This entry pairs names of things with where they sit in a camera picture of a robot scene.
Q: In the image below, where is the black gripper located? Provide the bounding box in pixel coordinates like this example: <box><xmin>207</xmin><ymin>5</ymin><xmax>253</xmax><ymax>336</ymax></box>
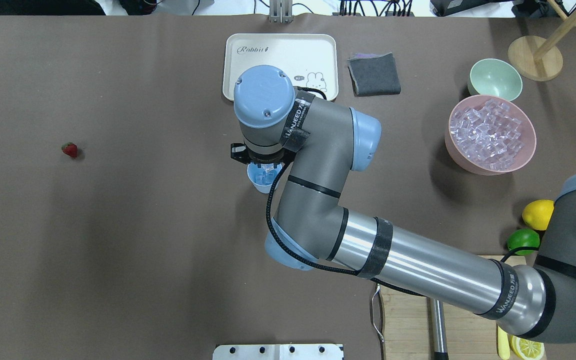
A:
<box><xmin>230</xmin><ymin>142</ymin><xmax>297</xmax><ymax>166</ymax></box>

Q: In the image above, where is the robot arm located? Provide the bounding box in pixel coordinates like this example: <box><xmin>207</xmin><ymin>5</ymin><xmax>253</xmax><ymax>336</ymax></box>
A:
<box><xmin>231</xmin><ymin>64</ymin><xmax>576</xmax><ymax>344</ymax></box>

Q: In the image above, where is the light blue plastic cup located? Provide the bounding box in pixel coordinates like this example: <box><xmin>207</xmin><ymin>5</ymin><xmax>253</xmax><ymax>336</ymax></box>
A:
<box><xmin>246</xmin><ymin>162</ymin><xmax>282</xmax><ymax>194</ymax></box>

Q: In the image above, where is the pile of ice cubes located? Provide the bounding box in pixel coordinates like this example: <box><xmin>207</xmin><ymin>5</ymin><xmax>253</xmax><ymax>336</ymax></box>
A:
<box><xmin>450</xmin><ymin>98</ymin><xmax>528</xmax><ymax>172</ymax></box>

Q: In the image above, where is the cream rabbit tray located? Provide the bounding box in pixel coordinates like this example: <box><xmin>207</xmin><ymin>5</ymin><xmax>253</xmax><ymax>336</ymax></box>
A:
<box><xmin>222</xmin><ymin>33</ymin><xmax>339</xmax><ymax>101</ymax></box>

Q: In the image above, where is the grey folded cloth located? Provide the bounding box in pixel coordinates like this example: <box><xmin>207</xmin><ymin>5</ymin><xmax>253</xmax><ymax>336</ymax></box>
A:
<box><xmin>347</xmin><ymin>52</ymin><xmax>402</xmax><ymax>97</ymax></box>

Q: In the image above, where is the red strawberry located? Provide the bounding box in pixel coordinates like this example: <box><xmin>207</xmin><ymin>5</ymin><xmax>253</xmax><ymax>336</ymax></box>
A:
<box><xmin>61</xmin><ymin>142</ymin><xmax>80</xmax><ymax>159</ymax></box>

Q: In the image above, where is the wooden cutting board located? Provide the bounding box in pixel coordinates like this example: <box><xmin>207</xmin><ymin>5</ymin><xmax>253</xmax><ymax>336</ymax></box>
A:
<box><xmin>371</xmin><ymin>255</ymin><xmax>548</xmax><ymax>360</ymax></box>

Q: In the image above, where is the pink bowl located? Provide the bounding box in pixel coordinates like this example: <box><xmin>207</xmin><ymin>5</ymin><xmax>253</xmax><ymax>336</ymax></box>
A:
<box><xmin>444</xmin><ymin>95</ymin><xmax>538</xmax><ymax>176</ymax></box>

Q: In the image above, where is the green bowl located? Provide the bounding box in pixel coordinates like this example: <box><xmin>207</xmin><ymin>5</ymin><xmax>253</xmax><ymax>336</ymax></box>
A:
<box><xmin>467</xmin><ymin>58</ymin><xmax>523</xmax><ymax>101</ymax></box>

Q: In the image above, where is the green lime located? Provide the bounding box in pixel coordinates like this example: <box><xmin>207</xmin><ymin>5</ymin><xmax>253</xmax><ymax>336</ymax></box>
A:
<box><xmin>506</xmin><ymin>228</ymin><xmax>541</xmax><ymax>252</ymax></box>

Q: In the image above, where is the wooden mug tree stand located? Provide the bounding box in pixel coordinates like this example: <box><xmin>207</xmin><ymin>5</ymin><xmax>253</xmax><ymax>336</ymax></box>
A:
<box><xmin>507</xmin><ymin>0</ymin><xmax>576</xmax><ymax>82</ymax></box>

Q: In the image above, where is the yellow plastic knife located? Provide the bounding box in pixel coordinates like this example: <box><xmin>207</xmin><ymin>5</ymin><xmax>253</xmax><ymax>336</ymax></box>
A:
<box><xmin>496</xmin><ymin>326</ymin><xmax>511</xmax><ymax>360</ymax></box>

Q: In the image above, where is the lemon half far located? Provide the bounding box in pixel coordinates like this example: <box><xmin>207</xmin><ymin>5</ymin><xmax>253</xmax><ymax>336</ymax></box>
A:
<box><xmin>509</xmin><ymin>335</ymin><xmax>546</xmax><ymax>360</ymax></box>

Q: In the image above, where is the aluminium frame post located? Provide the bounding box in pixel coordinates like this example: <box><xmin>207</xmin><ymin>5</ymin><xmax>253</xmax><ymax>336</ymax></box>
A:
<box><xmin>266</xmin><ymin>0</ymin><xmax>294</xmax><ymax>24</ymax></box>

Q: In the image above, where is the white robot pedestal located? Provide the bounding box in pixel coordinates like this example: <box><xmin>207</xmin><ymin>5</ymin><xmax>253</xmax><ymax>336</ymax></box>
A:
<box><xmin>212</xmin><ymin>343</ymin><xmax>345</xmax><ymax>360</ymax></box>

